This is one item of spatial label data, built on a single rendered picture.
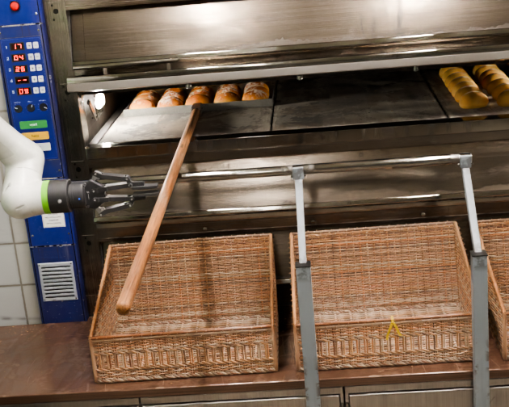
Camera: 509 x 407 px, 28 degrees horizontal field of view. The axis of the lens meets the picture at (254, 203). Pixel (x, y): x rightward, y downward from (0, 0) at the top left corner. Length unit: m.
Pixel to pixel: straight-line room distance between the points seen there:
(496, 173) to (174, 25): 1.14
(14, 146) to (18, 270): 0.84
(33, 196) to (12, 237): 0.75
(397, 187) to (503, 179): 0.34
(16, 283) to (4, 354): 0.30
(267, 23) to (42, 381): 1.30
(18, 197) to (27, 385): 0.66
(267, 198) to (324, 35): 0.56
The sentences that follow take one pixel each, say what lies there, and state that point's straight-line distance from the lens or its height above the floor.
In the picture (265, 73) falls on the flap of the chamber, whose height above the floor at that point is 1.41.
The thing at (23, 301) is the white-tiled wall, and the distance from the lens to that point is 3.61.
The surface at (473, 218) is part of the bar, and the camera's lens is 2.88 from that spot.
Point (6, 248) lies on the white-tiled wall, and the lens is 3.55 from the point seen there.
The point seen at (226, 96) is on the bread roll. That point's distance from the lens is 3.74.
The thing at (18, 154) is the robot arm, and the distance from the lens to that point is 2.84.
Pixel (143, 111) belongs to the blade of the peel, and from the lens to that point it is 3.76.
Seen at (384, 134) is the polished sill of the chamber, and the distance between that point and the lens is 3.30.
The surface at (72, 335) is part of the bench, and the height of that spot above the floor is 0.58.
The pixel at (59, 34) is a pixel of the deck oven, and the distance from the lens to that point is 3.32.
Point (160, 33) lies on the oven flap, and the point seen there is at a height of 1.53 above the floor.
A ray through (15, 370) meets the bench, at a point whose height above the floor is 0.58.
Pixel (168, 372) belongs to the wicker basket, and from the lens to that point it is 3.06.
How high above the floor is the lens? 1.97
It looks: 18 degrees down
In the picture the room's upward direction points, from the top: 5 degrees counter-clockwise
